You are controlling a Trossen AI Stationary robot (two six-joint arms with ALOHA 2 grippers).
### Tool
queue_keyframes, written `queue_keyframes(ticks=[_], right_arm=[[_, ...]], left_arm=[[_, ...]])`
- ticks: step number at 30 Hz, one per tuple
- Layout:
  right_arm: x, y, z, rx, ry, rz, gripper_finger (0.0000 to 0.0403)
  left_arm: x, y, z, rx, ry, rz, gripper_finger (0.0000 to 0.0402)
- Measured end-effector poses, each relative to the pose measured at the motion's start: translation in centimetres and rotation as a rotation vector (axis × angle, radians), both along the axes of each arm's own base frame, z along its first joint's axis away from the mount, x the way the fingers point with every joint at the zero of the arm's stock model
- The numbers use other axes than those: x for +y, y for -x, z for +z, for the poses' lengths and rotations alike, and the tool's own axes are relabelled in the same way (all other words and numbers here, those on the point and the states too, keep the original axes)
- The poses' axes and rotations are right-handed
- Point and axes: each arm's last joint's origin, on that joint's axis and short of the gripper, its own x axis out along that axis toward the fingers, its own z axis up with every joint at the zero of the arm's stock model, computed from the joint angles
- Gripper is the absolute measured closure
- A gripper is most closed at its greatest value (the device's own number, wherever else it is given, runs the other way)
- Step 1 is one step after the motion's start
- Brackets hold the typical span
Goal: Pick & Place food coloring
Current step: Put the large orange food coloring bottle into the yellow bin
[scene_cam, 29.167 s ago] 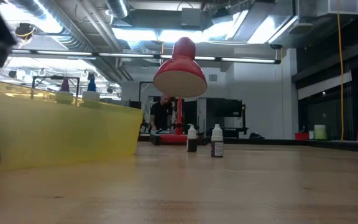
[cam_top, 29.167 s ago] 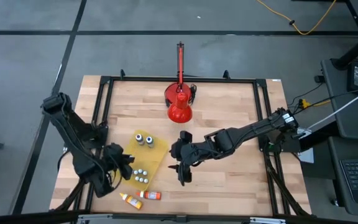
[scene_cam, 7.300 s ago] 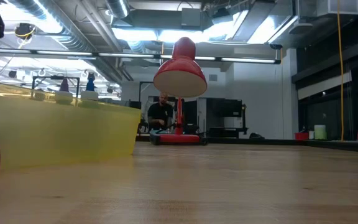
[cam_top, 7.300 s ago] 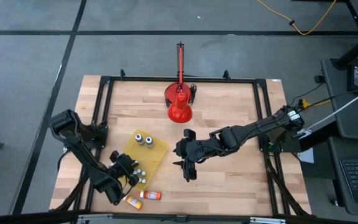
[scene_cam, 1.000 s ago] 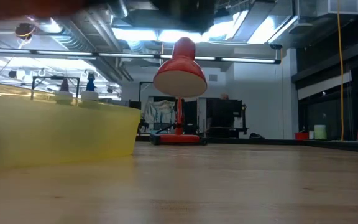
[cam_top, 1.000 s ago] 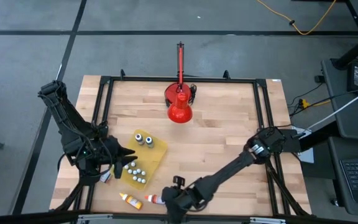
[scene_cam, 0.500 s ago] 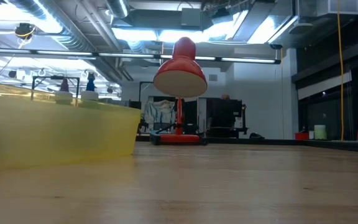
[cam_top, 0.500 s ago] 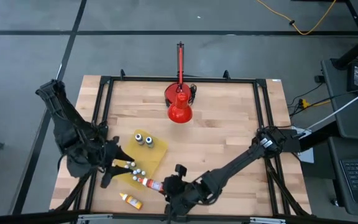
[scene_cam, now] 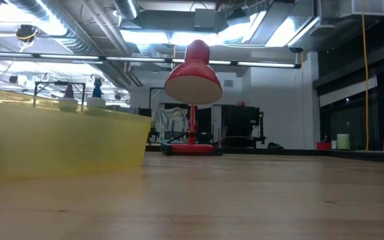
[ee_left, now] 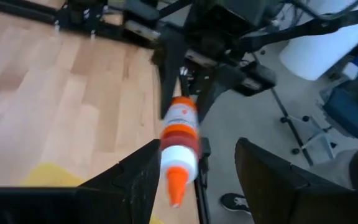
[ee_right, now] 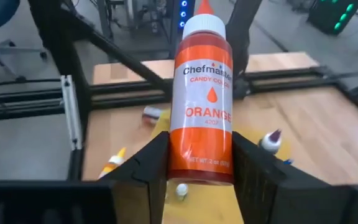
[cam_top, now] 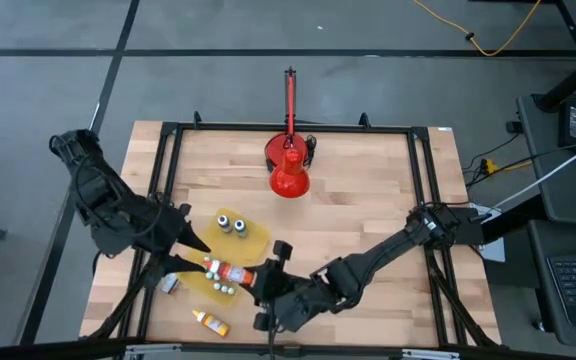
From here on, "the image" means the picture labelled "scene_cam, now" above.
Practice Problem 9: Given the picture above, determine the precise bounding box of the yellow cutting board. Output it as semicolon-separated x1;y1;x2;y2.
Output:
0;85;152;184

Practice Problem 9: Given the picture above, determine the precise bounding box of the grey cloth cover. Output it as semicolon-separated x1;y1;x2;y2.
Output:
154;106;190;140

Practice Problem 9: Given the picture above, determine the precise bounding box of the red desk lamp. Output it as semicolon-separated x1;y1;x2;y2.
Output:
160;39;225;157

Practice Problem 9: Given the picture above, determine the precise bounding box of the black cabinet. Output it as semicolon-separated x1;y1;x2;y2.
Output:
211;105;267;148

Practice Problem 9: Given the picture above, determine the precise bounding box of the long linear ceiling light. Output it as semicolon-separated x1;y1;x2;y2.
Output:
0;51;302;70

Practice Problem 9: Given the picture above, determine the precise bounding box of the blue-capped ink bottle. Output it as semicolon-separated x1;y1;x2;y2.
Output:
85;77;107;108

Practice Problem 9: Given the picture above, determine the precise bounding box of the purple-capped ink bottle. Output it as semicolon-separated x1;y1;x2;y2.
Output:
58;83;79;113

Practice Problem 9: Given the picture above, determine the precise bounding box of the green white container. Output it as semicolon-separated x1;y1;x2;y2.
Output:
336;133;351;151

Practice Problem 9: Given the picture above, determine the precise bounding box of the black metal frame stand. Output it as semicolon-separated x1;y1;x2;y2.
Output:
34;81;87;103

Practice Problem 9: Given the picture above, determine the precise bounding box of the yellow hanging cord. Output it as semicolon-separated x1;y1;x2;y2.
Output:
361;0;370;151

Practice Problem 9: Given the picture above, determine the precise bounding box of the black yellow cord reel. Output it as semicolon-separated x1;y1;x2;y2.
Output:
14;23;40;44

